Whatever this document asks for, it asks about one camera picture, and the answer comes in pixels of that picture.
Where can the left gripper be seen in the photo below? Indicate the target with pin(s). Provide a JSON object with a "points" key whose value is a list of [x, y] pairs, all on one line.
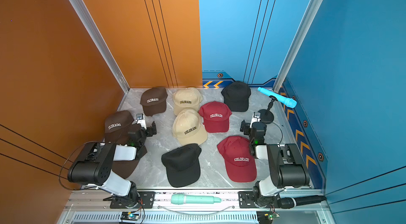
{"points": [[149, 130]]}

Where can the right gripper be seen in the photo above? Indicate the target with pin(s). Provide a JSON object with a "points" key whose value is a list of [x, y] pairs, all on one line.
{"points": [[247, 127]]}

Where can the brown cap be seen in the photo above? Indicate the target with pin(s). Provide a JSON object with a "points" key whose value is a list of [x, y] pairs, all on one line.
{"points": [[154, 101], [126, 168], [117, 125]]}

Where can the maroon cap front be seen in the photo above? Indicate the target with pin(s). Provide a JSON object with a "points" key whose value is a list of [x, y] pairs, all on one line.
{"points": [[240, 164]]}

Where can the maroon cap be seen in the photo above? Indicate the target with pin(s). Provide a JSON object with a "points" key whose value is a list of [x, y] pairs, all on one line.
{"points": [[240, 164], [215, 117]]}

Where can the beige cap back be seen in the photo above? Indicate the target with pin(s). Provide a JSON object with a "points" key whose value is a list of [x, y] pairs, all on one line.
{"points": [[186, 98]]}

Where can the beige cap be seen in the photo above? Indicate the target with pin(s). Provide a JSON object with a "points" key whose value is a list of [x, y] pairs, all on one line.
{"points": [[188, 128], [186, 98]]}

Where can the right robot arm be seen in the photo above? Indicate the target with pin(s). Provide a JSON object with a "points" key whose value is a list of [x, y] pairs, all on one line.
{"points": [[286, 166]]}

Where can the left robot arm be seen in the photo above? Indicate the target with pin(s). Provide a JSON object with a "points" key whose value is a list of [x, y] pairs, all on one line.
{"points": [[94, 167]]}

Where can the black microphone stand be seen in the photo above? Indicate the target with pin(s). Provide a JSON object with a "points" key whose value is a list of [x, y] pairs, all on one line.
{"points": [[266, 115]]}

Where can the brown cap back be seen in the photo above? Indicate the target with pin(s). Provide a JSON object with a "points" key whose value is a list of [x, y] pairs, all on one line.
{"points": [[154, 101]]}

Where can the black cap back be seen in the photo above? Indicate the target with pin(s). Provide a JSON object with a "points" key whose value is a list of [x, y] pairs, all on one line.
{"points": [[236, 96]]}

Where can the black cap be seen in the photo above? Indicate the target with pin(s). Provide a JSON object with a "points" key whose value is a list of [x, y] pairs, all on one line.
{"points": [[182, 165], [236, 96]]}

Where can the maroon cap back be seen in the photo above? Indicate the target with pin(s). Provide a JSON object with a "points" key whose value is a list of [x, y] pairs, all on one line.
{"points": [[215, 117]]}

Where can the blue microphone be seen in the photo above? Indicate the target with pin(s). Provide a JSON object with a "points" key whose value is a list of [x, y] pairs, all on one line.
{"points": [[289, 102]]}

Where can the beige cap centre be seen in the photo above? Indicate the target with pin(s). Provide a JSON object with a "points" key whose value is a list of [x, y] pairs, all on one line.
{"points": [[188, 128]]}

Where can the black cap front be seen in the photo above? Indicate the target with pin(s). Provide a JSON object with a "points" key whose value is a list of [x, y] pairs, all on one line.
{"points": [[182, 165]]}

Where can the black microphone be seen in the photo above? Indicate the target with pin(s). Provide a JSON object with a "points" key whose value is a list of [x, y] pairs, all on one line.
{"points": [[288, 203]]}

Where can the mint green microphone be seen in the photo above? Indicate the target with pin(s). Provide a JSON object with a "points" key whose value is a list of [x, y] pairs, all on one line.
{"points": [[182, 199]]}

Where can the left green circuit board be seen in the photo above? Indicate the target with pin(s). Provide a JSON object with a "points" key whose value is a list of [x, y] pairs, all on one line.
{"points": [[130, 217]]}

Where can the right circuit board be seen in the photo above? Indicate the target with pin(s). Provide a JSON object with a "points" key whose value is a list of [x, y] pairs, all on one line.
{"points": [[267, 217]]}

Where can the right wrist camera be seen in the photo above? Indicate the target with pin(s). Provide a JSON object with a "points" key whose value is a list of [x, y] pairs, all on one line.
{"points": [[256, 117]]}

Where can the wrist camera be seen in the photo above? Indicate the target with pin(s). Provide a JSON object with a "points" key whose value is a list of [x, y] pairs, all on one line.
{"points": [[140, 119], [256, 117]]}

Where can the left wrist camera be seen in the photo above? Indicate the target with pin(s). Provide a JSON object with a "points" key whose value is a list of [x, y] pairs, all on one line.
{"points": [[140, 119]]}

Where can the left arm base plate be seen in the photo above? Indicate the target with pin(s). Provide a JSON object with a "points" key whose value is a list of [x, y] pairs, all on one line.
{"points": [[143, 199]]}

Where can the aluminium front rail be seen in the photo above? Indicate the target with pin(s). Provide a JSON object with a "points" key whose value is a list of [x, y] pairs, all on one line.
{"points": [[89, 207]]}

